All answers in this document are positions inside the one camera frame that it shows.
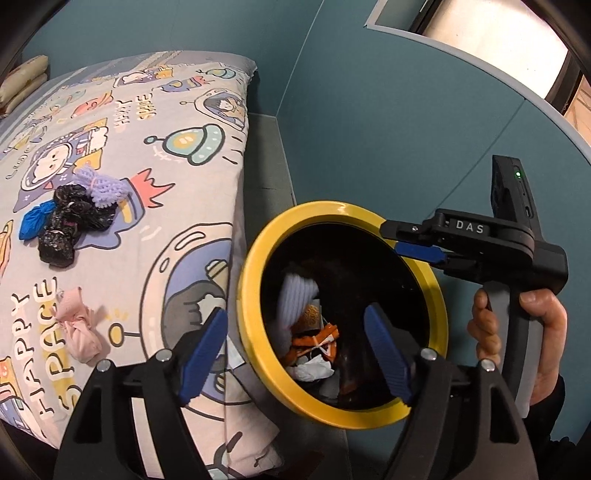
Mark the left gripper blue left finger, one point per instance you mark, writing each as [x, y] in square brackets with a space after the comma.
[197, 351]

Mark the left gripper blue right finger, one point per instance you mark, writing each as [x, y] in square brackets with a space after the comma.
[392, 348]

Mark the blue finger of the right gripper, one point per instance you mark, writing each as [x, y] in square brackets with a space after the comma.
[427, 254]

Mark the purple foam net sleeve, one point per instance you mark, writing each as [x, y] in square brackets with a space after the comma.
[295, 294]

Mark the pink cloth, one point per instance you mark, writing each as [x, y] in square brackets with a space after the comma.
[75, 319]

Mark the purple foam net with band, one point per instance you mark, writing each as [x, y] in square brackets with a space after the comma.
[103, 190]

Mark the right forearm black sleeve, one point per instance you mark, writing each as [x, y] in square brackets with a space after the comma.
[561, 459]

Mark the yellow rimmed black trash bin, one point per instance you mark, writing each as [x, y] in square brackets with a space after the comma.
[339, 246]

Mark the right hand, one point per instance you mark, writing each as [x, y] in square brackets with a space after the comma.
[542, 305]

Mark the orange snack wrapper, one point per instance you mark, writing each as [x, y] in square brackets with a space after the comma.
[325, 341]

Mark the white crumpled tissue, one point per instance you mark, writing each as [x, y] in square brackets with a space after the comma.
[315, 369]

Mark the cartoon space print bed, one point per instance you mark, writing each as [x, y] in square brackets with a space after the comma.
[172, 126]

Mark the crumpled black plastic bag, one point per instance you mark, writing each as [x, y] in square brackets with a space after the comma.
[74, 215]

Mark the window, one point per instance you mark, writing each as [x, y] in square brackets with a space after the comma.
[507, 35]

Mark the blue crumpled glove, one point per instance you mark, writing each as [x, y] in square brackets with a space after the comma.
[35, 219]

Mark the beige folded pillow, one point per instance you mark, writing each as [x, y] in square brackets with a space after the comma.
[22, 82]

